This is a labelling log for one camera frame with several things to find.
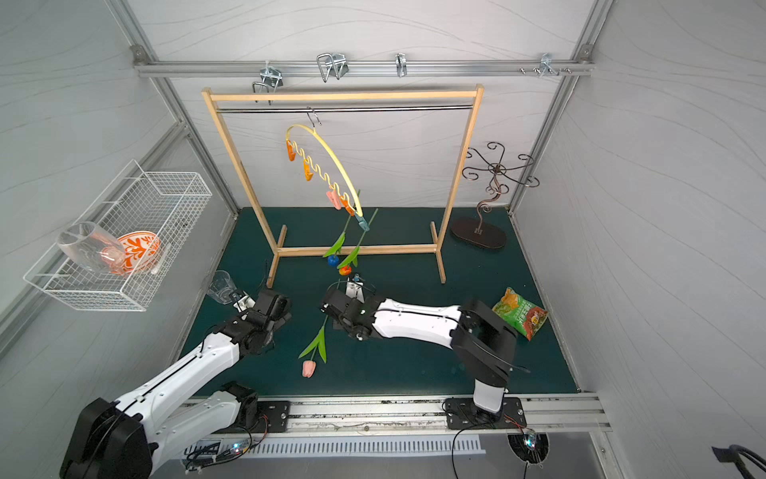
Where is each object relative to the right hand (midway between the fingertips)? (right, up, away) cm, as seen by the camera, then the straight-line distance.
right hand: (342, 311), depth 84 cm
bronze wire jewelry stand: (+45, +24, +28) cm, 58 cm away
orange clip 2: (-11, +41, +2) cm, 43 cm away
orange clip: (-18, +48, +9) cm, 52 cm away
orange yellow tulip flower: (0, +12, +6) cm, 13 cm away
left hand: (-21, -2, +1) cm, 21 cm away
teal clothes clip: (+7, +25, -11) cm, 28 cm away
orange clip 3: (+4, +28, -12) cm, 31 cm away
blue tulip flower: (-3, +17, +6) cm, 18 cm away
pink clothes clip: (-1, +32, -5) cm, 32 cm away
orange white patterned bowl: (-43, +19, -17) cm, 50 cm away
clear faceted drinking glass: (-41, +5, +11) cm, 43 cm away
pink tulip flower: (-8, -14, -4) cm, 17 cm away
